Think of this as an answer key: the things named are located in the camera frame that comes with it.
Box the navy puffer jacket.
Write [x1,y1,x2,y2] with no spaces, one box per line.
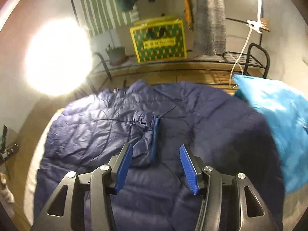
[33,81,285,230]

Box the light blue folded garment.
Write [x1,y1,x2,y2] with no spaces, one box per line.
[233,74,307,193]

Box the small potted plant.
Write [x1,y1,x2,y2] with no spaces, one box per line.
[106,44,128,66]

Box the bright ring light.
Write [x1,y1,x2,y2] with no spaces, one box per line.
[24,17,92,96]

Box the green striped wall hanging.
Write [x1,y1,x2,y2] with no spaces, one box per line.
[80,0,139,38]

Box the black metal clothes rack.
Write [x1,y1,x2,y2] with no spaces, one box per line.
[70,0,270,94]

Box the green yellow patterned storage bag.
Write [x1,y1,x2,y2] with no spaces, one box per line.
[130,17,187,64]

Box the grey plaid long coat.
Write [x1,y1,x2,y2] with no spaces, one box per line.
[193,0,226,56]

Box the white clip-on desk lamp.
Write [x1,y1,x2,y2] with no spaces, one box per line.
[228,0,273,88]

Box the beige plaid bed cover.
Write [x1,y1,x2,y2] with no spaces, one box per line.
[23,108,64,226]

